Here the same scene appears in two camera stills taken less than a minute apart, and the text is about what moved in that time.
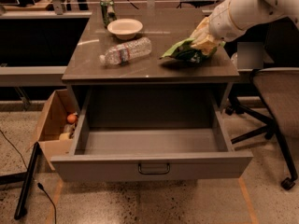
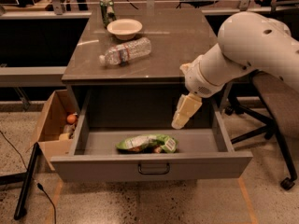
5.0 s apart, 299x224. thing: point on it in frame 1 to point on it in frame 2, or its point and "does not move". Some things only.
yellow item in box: [64, 136] does not move
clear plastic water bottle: [125, 51] does not move
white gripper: [223, 21] to [196, 77]
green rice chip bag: [184, 52] to [149, 144]
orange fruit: [72, 119] does not move
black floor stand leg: [21, 208] does not move
